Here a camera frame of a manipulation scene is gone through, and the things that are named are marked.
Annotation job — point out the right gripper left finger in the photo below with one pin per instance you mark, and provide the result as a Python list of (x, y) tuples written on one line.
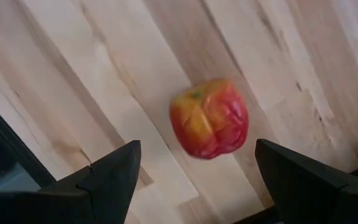
[(82, 202)]

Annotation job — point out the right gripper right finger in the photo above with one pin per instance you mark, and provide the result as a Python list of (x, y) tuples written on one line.
[(315, 202)]

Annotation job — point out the red apple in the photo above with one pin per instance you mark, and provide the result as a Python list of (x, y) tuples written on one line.
[(210, 121)]

